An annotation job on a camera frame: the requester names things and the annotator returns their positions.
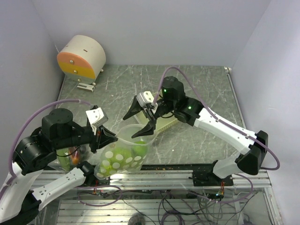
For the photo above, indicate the clear bag white dots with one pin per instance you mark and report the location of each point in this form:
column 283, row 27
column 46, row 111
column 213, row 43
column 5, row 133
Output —
column 125, row 141

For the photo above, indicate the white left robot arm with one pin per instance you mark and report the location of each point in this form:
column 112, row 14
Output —
column 19, row 203

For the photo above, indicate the red meat slab orange rind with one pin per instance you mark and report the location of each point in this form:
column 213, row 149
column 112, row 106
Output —
column 74, row 155

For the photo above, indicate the green custard apple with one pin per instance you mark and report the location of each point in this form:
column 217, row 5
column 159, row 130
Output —
column 109, row 166
column 140, row 150

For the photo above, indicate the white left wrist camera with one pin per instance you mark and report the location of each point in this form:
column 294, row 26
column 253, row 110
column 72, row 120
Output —
column 97, row 116

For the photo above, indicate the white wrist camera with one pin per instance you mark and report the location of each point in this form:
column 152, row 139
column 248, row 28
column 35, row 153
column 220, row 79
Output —
column 97, row 116
column 146, row 101

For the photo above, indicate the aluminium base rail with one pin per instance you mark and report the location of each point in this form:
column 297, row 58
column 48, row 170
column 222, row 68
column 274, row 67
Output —
column 176, row 179

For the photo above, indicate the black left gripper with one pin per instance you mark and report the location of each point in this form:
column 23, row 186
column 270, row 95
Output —
column 104, row 136

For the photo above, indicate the clear bag orange zipper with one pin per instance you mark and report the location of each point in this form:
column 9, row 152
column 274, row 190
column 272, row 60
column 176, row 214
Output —
column 85, row 154

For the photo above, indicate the small green cabbage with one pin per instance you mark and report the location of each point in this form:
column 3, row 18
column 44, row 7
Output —
column 120, row 155

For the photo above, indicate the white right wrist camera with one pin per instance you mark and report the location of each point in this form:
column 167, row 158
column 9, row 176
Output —
column 146, row 101

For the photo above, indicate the round drawer cabinet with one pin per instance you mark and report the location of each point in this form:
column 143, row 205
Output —
column 82, row 59

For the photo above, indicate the small white grey block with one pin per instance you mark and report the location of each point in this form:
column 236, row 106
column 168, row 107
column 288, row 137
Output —
column 85, row 87

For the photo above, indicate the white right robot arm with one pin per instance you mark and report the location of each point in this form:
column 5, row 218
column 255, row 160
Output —
column 251, row 146

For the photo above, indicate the pale green perforated basket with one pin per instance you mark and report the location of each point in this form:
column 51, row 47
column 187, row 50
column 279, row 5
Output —
column 162, row 123

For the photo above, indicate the green leafy vegetable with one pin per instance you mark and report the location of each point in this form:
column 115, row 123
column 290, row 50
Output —
column 64, row 159

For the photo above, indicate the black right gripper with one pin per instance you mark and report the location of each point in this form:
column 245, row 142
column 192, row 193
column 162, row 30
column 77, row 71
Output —
column 148, row 129

